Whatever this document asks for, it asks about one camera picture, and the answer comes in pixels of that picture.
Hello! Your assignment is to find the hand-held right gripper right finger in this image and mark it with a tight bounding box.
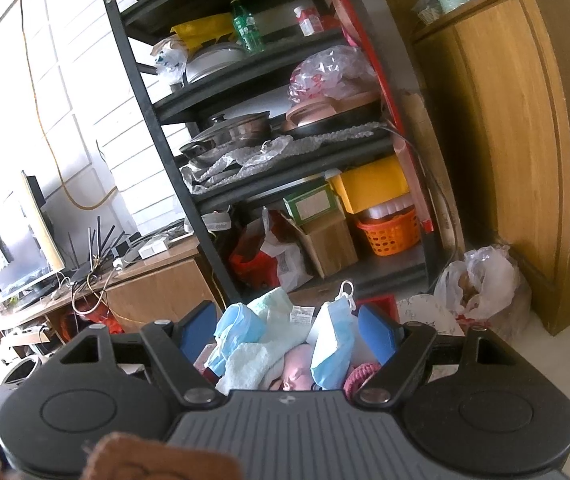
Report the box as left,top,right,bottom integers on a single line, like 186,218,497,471
354,303,518,408

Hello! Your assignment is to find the red and white bottle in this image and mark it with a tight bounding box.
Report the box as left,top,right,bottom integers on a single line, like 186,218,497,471
294,5,324,37

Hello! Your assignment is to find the black wok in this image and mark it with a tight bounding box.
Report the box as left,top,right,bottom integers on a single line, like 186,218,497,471
179,137,226,166

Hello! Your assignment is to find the black shelf rack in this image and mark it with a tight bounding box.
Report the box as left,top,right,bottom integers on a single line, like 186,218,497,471
80,0,466,306

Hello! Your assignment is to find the bubble wrap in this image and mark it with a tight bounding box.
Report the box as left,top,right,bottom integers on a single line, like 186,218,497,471
181,122,396,196

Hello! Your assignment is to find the wooden wardrobe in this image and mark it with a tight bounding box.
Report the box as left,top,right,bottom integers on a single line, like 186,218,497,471
370,0,570,336

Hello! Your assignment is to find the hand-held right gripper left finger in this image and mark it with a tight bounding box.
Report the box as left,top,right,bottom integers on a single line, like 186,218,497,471
57,300,223,408

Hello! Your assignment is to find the green box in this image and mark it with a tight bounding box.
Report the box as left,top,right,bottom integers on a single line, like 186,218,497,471
282,182,343,223

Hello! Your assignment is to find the yellow bag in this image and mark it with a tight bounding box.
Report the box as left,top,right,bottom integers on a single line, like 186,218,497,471
171,12,238,53

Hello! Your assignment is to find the wooden television cabinet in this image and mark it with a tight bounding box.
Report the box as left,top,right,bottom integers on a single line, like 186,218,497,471
0,235,226,351

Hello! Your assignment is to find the black router with antennas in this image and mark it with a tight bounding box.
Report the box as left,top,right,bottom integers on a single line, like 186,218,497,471
67,216,130,281

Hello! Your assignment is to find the yellow cable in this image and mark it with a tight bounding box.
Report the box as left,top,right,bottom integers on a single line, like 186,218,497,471
19,0,118,211

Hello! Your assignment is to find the white pan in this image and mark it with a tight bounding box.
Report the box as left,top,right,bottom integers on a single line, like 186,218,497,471
185,42,246,83

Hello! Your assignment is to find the orange plastic basket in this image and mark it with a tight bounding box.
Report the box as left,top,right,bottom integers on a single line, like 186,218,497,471
355,207,423,257

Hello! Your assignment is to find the clear plastic bag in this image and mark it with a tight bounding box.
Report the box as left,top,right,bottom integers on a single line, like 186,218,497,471
435,245,533,341

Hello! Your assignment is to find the yellow box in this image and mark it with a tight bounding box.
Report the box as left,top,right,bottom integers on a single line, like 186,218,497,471
330,155,412,216

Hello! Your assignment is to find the pink pig plush toy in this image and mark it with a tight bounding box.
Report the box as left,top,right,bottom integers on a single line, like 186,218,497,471
270,344,323,392

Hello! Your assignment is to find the red and white plastic bag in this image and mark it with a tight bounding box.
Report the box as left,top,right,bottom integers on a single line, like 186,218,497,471
228,206,316,293

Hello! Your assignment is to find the steel pot with lid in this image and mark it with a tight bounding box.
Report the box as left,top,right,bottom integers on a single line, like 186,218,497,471
187,110,273,153

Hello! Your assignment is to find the television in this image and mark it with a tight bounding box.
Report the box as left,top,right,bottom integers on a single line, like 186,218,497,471
0,170,68,311

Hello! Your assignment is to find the pink clay pot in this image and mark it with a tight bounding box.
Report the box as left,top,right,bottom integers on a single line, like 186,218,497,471
285,91,380,131

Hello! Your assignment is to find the wooden stool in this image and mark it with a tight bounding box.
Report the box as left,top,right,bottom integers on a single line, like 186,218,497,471
285,285,360,311

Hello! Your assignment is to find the small woven basket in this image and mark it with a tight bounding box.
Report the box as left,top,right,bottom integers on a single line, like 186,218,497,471
412,0,440,26

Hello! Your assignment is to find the green plastic bottle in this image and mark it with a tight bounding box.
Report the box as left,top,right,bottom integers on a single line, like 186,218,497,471
230,0,266,55

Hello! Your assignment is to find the cardboard box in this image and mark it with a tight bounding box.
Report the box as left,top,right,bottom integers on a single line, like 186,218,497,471
280,210,360,280

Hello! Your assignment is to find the pink plastic bag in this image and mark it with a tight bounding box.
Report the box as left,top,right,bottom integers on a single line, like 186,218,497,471
289,45,380,103

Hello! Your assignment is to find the floral tablecloth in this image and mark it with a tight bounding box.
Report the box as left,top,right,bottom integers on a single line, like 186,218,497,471
396,294,466,338

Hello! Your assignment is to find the brown fuzzy cloth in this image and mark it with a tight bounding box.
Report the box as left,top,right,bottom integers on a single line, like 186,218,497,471
0,427,243,480

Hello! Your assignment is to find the red box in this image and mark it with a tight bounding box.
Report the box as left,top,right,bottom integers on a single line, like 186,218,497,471
355,294,398,321

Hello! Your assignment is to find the pale blue towel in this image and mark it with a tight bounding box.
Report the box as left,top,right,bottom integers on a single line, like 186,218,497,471
215,286,326,393

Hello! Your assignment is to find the stack of white cups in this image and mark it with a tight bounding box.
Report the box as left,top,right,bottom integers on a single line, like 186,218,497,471
362,195,416,221

